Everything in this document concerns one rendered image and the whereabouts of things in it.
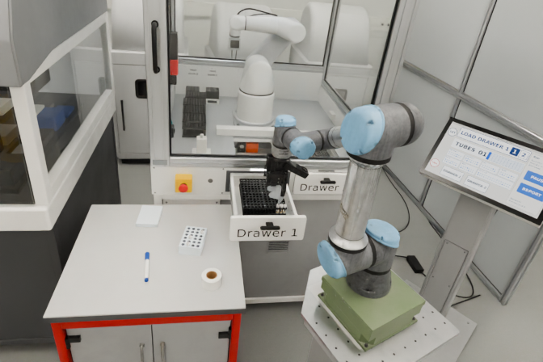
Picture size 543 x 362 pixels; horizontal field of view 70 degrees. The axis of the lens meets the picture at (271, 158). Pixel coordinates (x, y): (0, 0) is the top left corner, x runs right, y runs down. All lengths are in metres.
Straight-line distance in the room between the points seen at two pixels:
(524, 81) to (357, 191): 1.88
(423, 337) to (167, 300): 0.85
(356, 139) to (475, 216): 1.20
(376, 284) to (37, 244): 1.31
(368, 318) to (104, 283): 0.87
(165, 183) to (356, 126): 1.04
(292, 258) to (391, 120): 1.30
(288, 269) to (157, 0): 1.45
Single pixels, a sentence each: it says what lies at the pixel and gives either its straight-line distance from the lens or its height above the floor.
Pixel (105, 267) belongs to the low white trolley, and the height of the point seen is 0.76.
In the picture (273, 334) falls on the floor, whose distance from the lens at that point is 2.27.
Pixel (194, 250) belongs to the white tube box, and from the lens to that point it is 1.52.
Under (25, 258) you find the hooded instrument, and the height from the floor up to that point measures 0.60.
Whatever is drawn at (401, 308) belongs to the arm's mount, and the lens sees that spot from 1.37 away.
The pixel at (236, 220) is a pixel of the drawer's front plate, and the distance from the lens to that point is 1.45.
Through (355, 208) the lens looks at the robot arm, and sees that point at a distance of 1.07.
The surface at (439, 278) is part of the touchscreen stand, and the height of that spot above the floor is 0.38.
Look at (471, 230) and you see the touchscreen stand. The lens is 2.10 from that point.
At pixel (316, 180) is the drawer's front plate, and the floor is 0.89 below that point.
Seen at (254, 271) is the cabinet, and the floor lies 0.30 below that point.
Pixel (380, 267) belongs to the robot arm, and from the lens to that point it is 1.29.
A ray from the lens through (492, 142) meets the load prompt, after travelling 1.98.
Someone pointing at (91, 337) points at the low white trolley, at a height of 0.62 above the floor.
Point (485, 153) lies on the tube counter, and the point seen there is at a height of 1.11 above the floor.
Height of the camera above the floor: 1.81
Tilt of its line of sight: 28 degrees down
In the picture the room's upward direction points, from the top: 7 degrees clockwise
